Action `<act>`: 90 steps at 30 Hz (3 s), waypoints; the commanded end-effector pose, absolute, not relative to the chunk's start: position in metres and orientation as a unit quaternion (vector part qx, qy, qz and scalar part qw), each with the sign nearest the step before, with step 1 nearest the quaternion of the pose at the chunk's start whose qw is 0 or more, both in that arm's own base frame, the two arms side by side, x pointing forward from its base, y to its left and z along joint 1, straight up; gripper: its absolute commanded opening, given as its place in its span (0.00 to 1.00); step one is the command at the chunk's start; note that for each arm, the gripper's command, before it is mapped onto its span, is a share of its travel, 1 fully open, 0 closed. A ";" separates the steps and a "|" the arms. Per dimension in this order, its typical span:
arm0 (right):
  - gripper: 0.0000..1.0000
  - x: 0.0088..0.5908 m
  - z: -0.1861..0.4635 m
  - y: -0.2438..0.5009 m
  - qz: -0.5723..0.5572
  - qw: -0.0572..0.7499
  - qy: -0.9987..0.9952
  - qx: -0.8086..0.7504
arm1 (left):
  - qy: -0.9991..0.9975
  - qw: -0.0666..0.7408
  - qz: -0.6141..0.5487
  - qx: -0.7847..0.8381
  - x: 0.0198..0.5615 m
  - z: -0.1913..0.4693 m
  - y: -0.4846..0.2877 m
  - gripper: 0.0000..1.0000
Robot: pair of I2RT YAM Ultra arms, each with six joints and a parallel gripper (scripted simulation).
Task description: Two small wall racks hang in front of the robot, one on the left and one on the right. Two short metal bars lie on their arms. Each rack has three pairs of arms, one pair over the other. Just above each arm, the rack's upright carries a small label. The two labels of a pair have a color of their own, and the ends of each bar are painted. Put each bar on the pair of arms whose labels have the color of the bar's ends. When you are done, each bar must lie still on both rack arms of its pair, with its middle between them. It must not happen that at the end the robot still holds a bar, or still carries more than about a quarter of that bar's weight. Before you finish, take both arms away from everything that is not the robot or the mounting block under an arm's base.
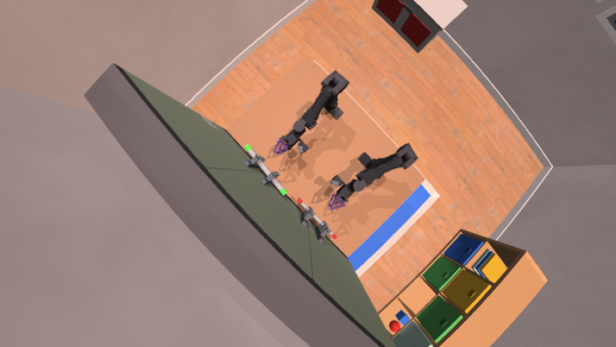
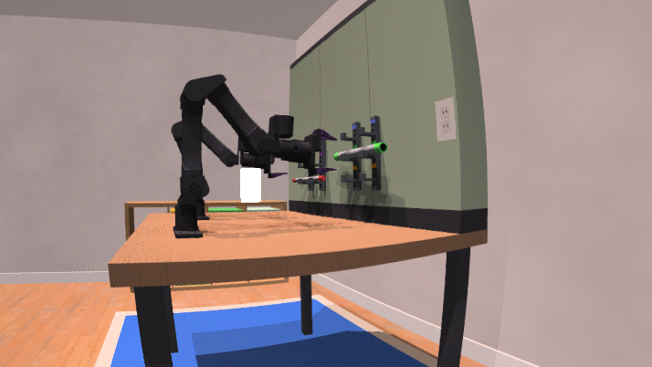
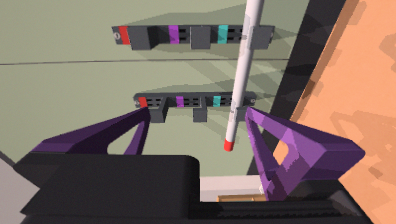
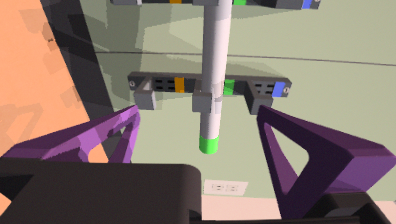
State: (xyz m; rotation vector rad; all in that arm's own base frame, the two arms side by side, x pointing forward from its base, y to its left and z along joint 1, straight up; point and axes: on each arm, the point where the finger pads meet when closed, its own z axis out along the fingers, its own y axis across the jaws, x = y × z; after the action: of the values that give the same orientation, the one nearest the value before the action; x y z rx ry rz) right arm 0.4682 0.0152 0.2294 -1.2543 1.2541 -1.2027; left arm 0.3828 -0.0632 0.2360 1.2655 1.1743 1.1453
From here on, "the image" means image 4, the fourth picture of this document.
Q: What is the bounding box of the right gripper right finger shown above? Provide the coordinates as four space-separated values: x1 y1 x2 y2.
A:
256 105 396 219

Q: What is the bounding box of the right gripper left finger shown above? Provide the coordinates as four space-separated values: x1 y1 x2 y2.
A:
0 105 140 163

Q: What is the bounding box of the white bar with green ends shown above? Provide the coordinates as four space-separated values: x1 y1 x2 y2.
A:
199 0 232 154

